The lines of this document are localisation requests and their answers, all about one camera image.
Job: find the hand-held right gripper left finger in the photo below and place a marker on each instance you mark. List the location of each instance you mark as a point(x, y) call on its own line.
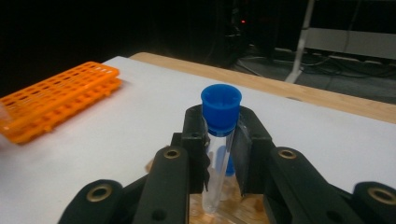
point(174, 174)

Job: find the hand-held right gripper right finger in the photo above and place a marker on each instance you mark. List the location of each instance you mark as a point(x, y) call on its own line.
point(280, 180)

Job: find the blue-capped clear test tube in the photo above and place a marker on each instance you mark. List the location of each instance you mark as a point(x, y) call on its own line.
point(221, 105)
point(230, 168)

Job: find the orange plastic test tube rack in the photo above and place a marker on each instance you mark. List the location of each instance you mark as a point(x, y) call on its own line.
point(56, 93)

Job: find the white table mat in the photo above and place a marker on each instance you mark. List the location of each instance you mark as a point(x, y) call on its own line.
point(140, 109)

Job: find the white metal stand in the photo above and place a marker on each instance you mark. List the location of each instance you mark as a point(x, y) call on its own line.
point(299, 46)

